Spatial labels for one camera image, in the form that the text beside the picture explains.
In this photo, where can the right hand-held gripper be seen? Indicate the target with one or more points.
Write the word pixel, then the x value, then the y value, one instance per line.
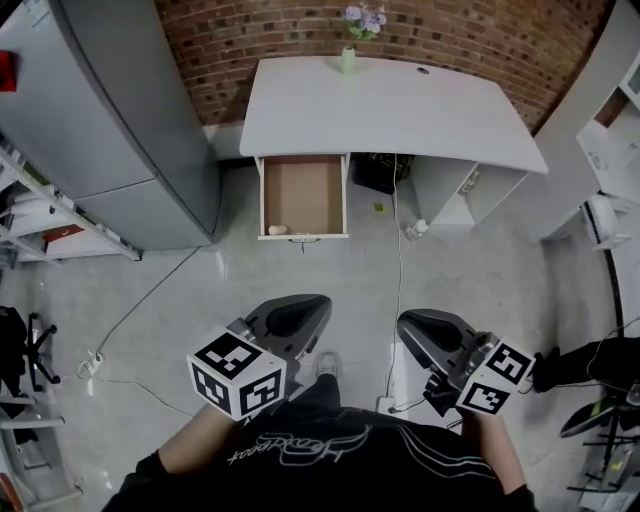
pixel 480 370

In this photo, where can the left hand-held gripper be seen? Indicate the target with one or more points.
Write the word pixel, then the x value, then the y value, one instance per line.
pixel 235 372

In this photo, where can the small beige item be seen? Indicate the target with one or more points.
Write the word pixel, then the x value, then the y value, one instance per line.
pixel 277 230

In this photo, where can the white desk drawer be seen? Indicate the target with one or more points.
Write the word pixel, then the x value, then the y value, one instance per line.
pixel 302 192

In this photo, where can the person's right forearm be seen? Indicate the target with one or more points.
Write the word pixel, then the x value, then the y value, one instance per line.
pixel 492 450

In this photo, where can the person's left forearm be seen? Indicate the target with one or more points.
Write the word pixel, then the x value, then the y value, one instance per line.
pixel 197 440

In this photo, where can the white desk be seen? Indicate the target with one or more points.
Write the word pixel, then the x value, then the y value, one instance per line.
pixel 380 115

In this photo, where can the person's grey shoe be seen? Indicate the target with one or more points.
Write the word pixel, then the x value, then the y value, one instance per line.
pixel 327 362

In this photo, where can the white power strip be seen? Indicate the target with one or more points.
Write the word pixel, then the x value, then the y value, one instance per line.
pixel 89 366
pixel 387 405

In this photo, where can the person's black printed shirt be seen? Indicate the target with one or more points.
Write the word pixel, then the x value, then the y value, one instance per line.
pixel 325 475

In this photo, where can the clear plastic bottle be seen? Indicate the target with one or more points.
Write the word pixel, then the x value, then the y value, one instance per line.
pixel 416 230

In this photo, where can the yellow-green paper note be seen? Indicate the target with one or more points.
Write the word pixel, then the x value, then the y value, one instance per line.
pixel 378 207

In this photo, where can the black office chair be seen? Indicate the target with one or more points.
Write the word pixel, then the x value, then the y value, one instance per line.
pixel 30 345

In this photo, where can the white metal shelf rack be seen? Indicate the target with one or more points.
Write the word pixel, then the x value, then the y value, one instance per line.
pixel 60 225

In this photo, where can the white cabinet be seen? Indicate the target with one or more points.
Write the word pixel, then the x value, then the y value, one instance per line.
pixel 612 130

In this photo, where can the grey refrigerator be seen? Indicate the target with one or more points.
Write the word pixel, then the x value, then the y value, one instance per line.
pixel 100 125

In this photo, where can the light green vase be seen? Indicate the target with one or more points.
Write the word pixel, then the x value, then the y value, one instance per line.
pixel 348 61

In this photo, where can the purple flowers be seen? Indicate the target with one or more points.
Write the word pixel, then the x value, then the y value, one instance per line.
pixel 367 20

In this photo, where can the red sign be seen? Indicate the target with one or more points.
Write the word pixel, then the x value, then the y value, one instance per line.
pixel 7 70

